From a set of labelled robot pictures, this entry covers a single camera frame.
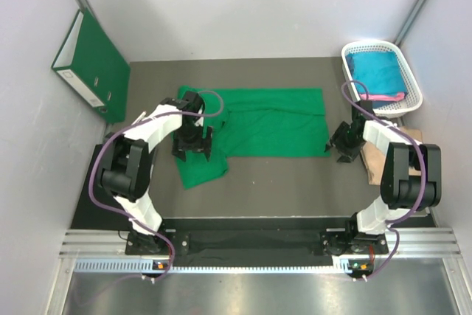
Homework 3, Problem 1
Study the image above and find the blue folded t shirt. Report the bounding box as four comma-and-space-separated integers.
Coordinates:
346, 51, 407, 95

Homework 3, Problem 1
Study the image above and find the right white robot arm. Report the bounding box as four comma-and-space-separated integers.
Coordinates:
322, 100, 442, 256

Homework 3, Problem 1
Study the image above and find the aluminium frame rail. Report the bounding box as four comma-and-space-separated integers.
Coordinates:
60, 228, 460, 258

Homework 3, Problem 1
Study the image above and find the beige folded t shirt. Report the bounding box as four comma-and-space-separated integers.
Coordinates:
361, 127, 423, 186

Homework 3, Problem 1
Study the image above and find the green t shirt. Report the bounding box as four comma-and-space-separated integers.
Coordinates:
176, 87, 330, 190

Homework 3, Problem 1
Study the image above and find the green ring binder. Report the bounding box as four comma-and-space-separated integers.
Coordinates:
51, 10, 131, 124

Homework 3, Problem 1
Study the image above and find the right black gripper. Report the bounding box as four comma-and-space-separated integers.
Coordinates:
326, 122, 367, 163

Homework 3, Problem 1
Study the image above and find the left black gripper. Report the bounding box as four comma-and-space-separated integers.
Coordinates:
172, 122, 212, 162

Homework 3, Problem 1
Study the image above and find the pink folded t shirt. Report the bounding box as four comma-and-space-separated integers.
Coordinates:
358, 91, 406, 102

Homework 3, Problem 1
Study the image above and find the white slotted cable duct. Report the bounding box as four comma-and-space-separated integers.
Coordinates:
73, 257, 375, 274

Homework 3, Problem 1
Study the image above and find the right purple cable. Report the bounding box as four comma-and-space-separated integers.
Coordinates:
341, 80, 428, 282

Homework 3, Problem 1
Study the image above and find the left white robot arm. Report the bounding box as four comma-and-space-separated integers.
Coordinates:
94, 91, 213, 255

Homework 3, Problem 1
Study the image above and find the white plastic basket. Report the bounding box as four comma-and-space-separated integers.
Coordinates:
341, 39, 423, 118

